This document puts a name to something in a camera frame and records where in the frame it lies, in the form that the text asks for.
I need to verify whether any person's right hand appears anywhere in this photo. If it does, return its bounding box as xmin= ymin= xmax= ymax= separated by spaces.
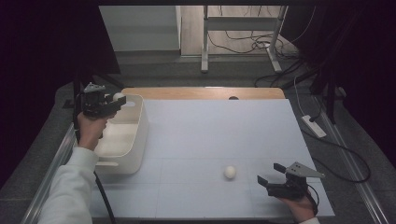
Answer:
xmin=279 ymin=189 xmax=318 ymax=224

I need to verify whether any black tripod stand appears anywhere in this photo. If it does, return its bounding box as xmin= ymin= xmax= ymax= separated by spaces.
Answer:
xmin=63 ymin=65 xmax=126 ymax=123

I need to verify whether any white metal stand frame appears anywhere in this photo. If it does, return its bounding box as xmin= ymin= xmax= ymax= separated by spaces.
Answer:
xmin=200 ymin=5 xmax=290 ymax=75

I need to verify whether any tangle of black cables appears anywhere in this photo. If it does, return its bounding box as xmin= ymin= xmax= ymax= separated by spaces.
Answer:
xmin=207 ymin=6 xmax=316 ymax=89

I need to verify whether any white cabinet panel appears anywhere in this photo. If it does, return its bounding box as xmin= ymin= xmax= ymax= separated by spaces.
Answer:
xmin=98 ymin=5 xmax=182 ymax=52

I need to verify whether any white plastic storage bin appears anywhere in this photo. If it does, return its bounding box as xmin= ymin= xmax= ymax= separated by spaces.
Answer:
xmin=92 ymin=92 xmax=149 ymax=175

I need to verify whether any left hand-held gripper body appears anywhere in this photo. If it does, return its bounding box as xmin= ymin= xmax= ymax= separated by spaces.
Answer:
xmin=80 ymin=81 xmax=116 ymax=119

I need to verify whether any hand-held gripper cable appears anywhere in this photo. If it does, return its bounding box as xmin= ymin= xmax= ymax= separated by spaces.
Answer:
xmin=72 ymin=92 xmax=117 ymax=224
xmin=305 ymin=183 xmax=320 ymax=217

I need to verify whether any left hand-held gripper cable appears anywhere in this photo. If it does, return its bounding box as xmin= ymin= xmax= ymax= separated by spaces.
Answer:
xmin=72 ymin=92 xmax=117 ymax=224

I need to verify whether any white table cover board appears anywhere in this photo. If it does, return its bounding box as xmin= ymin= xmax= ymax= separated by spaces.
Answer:
xmin=89 ymin=98 xmax=336 ymax=220

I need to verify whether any person's left hand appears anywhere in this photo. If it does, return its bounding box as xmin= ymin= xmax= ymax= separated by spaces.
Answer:
xmin=76 ymin=110 xmax=117 ymax=152

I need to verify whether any wooden table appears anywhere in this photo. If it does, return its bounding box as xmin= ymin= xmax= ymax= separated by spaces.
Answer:
xmin=120 ymin=87 xmax=287 ymax=101

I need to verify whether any right hand-held gripper cable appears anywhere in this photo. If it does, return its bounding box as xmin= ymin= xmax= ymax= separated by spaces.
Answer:
xmin=305 ymin=183 xmax=320 ymax=217

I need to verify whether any metal floor rail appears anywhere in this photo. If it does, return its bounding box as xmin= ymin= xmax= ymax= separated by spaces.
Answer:
xmin=20 ymin=105 xmax=92 ymax=224
xmin=312 ymin=94 xmax=390 ymax=224

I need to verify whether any black metal stand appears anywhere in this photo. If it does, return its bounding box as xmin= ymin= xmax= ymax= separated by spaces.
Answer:
xmin=310 ymin=60 xmax=347 ymax=126

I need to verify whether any black floor cable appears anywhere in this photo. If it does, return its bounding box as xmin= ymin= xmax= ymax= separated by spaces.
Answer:
xmin=301 ymin=129 xmax=373 ymax=184

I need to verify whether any white power strip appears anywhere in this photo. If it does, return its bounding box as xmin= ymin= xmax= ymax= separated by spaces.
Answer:
xmin=300 ymin=114 xmax=328 ymax=139

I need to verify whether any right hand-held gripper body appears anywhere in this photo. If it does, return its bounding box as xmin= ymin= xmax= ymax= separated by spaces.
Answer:
xmin=266 ymin=161 xmax=326 ymax=201

